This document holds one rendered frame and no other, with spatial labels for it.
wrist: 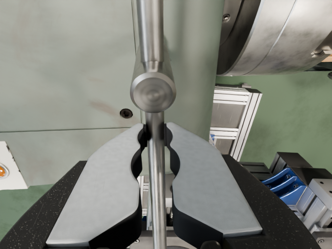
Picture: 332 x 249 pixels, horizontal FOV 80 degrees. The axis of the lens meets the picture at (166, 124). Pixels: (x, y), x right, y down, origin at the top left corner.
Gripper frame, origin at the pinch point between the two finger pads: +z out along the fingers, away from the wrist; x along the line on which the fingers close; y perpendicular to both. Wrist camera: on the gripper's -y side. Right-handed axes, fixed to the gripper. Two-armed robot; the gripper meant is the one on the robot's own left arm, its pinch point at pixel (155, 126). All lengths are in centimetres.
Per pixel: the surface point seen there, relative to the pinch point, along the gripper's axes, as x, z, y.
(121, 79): -3.3, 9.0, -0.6
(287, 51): 16.8, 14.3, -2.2
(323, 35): 19.8, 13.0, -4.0
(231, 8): 9.9, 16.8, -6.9
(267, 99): 90, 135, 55
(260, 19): 11.5, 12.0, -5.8
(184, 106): 3.3, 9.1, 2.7
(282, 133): 111, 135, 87
